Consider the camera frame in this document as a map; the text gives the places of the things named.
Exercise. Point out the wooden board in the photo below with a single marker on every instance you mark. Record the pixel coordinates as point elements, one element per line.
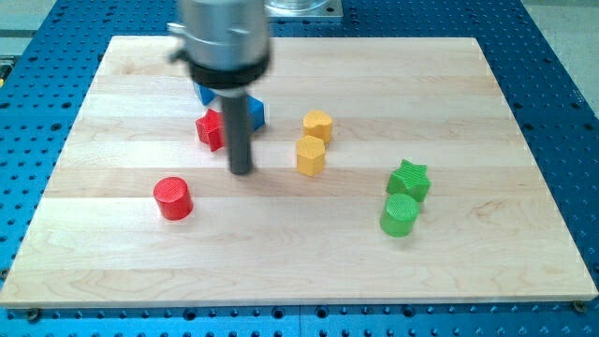
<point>488,230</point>

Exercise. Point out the green star block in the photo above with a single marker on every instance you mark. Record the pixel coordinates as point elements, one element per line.
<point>410,179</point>

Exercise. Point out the green cylinder block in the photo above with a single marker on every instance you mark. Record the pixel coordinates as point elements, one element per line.
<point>399,215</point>

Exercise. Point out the blue block under arm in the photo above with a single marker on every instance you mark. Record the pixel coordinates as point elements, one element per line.
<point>204,94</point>

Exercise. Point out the red star block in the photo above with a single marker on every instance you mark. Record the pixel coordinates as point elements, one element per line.
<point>210,130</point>

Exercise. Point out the yellow hexagon block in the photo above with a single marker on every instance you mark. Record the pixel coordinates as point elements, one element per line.
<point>310,155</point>

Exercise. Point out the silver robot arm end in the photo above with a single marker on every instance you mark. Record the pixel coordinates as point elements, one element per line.
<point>225,43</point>

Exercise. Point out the red cylinder block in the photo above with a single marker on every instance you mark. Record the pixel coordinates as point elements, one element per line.
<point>173,198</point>

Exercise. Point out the blue block behind rod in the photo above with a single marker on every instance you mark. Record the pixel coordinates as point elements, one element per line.
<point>256,112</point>

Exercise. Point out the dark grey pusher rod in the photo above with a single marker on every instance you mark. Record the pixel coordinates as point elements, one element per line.
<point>236,120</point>

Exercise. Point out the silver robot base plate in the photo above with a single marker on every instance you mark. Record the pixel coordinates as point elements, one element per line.
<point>304,10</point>

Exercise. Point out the yellow heart block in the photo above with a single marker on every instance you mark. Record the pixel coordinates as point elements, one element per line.
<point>318,124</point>

